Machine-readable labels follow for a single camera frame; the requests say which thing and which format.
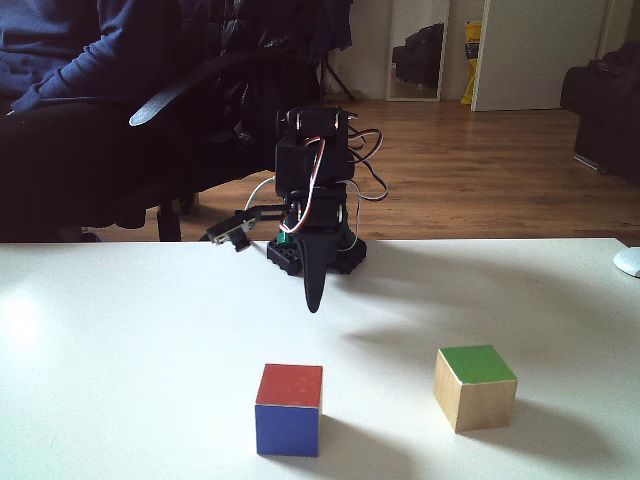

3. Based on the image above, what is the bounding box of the thin looping servo cable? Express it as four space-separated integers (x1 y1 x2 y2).
348 128 390 202

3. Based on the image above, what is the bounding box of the black sofa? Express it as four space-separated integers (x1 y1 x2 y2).
559 41 640 189

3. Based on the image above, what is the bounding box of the white door panel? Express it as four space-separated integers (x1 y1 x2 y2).
470 0 610 113

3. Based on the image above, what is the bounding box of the red and blue cube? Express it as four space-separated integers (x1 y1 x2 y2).
254 363 324 458

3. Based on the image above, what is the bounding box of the green-topped wooden cube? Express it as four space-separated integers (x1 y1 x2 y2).
433 344 519 434

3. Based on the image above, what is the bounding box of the red white black servo cable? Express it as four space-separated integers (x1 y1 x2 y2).
278 136 327 236

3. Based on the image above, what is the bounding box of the small black camera board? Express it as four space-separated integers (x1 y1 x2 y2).
206 207 264 253

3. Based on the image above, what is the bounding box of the black office chair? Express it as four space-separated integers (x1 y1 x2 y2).
82 0 357 244

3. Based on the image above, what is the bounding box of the white rounded object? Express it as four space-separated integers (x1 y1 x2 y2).
613 245 640 279

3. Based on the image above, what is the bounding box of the person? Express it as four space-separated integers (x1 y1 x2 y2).
0 0 201 242

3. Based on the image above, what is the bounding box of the white-framed mirror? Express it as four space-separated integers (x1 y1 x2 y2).
386 0 452 103

